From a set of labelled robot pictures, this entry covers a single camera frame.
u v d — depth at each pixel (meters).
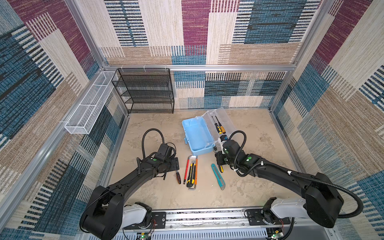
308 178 0.44
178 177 0.85
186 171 0.89
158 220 0.73
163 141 0.79
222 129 0.93
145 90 1.11
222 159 0.74
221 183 0.85
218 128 0.94
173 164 0.78
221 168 0.81
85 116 0.94
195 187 0.83
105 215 0.40
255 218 0.73
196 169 0.91
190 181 0.85
